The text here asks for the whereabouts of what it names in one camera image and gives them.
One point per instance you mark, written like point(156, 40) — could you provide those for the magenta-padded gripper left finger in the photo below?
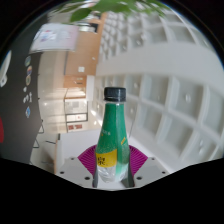
point(87, 160)

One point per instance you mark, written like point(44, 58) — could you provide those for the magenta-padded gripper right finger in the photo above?
point(137, 161)

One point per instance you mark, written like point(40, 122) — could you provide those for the green plastic drink bottle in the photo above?
point(113, 133)

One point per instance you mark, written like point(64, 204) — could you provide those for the dark-framed glass door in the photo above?
point(76, 117)

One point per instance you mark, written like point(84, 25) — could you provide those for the recessed ceiling lights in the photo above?
point(187, 97)

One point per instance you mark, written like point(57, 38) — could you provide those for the flat round red coaster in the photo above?
point(1, 130)

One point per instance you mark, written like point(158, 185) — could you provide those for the small round printed badge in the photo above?
point(29, 70)
point(28, 60)
point(28, 80)

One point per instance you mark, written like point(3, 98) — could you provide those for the red wall poster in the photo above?
point(75, 127)

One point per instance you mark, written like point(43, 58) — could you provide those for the white wall notice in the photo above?
point(81, 69)

